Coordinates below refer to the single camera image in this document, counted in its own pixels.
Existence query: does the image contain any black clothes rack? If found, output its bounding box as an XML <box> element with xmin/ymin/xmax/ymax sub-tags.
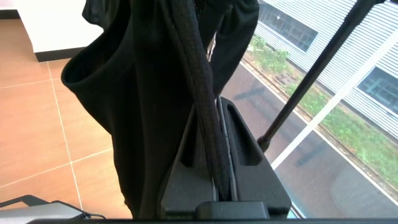
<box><xmin>257</xmin><ymin>0</ymin><xmax>386</xmax><ymax>153</ymax></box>

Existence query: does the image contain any window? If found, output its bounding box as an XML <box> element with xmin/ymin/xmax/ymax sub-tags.
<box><xmin>220</xmin><ymin>0</ymin><xmax>398</xmax><ymax>218</ymax></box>

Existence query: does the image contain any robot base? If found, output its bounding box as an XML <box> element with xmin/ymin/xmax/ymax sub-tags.
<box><xmin>0</xmin><ymin>195</ymin><xmax>106</xmax><ymax>224</ymax></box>

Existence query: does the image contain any black garment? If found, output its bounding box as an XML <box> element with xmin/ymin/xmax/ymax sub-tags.
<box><xmin>61</xmin><ymin>0</ymin><xmax>261</xmax><ymax>220</ymax></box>

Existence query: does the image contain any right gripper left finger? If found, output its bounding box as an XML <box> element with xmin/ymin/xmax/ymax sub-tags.
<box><xmin>157</xmin><ymin>107</ymin><xmax>218</xmax><ymax>219</ymax></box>

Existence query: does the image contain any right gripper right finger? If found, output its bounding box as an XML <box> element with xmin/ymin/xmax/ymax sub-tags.
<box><xmin>217</xmin><ymin>96</ymin><xmax>292</xmax><ymax>218</ymax></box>

